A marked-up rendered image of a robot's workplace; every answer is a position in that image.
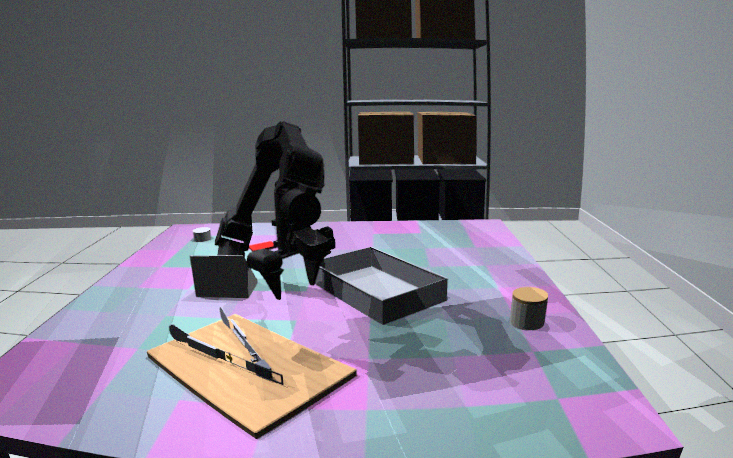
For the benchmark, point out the wooden board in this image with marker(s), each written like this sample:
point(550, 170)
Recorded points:
point(253, 403)

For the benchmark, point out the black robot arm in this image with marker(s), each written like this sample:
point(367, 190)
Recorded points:
point(301, 175)

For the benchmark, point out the grey cylinder with orange top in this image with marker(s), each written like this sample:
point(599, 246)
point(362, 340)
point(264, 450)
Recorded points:
point(528, 308)

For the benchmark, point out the short grey cylinder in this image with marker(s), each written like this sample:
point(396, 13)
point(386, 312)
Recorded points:
point(202, 234)

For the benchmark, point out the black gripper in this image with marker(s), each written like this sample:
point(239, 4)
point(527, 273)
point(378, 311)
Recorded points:
point(268, 263)

